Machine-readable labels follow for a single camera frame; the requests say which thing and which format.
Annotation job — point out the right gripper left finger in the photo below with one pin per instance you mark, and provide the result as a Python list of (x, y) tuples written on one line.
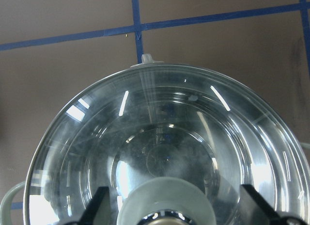
[(98, 211)]

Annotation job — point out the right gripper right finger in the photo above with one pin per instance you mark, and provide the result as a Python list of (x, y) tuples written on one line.
[(255, 210)]

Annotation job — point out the glass pot lid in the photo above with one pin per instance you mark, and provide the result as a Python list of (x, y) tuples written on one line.
[(159, 147)]

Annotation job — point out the mint green pot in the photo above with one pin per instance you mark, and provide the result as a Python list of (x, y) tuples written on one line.
[(9, 200)]

